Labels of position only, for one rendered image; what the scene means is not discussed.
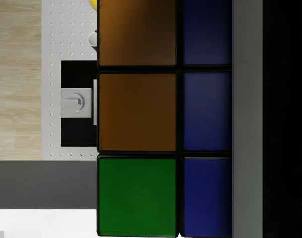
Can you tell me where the puzzle cube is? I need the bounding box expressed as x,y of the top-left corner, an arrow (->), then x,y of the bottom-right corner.
96,0 -> 233,238

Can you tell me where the black stove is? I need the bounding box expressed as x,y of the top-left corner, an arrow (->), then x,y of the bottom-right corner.
60,60 -> 98,147

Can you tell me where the white cabinet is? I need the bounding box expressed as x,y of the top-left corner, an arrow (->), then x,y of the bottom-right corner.
0,209 -> 98,238

